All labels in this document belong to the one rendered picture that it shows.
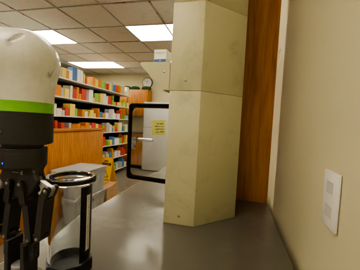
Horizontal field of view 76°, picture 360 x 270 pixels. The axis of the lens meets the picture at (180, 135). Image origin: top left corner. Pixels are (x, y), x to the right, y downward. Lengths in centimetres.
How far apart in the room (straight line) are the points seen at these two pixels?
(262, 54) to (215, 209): 73
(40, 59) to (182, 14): 56
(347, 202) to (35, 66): 57
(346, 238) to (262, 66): 85
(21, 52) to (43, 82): 5
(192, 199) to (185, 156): 15
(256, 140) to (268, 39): 47
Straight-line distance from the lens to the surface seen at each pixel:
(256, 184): 119
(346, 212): 53
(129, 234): 81
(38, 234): 49
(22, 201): 49
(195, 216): 86
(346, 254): 54
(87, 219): 60
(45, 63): 45
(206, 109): 81
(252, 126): 116
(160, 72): 84
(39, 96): 45
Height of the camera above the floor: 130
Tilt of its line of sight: 3 degrees down
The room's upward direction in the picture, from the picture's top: 3 degrees clockwise
